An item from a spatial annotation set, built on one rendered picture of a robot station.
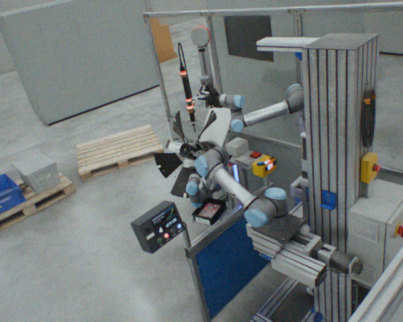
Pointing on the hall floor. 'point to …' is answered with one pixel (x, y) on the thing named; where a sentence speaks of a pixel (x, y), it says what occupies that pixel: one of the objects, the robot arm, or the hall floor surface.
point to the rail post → (199, 288)
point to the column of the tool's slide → (206, 63)
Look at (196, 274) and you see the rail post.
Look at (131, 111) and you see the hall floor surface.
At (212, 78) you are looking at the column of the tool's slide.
